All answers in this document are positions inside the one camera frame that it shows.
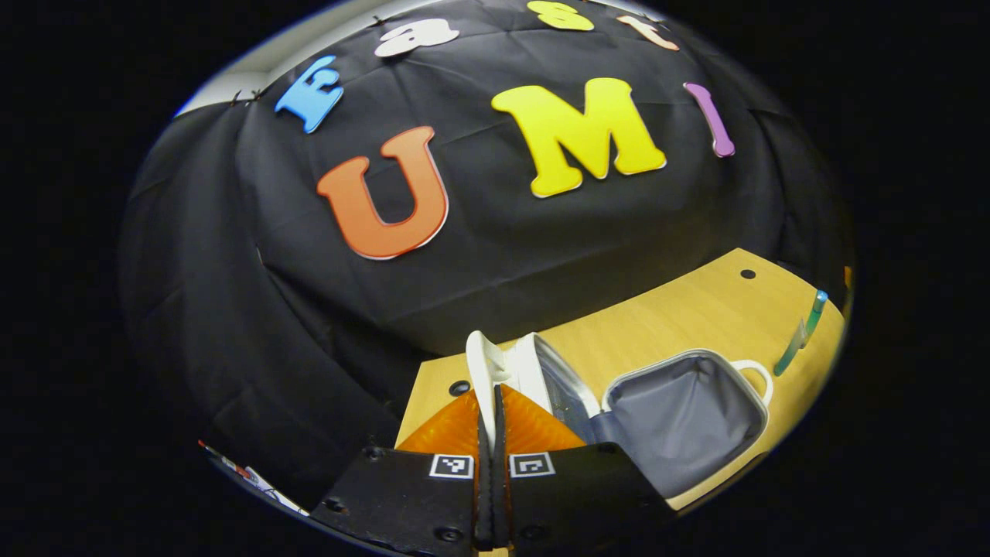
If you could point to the white suitcase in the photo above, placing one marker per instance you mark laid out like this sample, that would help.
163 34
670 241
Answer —
681 418

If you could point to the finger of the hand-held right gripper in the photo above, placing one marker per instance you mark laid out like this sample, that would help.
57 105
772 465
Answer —
847 282

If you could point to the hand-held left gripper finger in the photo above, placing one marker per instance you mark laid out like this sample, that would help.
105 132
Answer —
500 495
483 495

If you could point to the black backdrop cloth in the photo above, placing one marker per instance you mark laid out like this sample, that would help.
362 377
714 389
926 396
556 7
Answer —
232 325

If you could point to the white printed panel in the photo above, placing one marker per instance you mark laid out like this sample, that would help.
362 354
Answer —
263 483

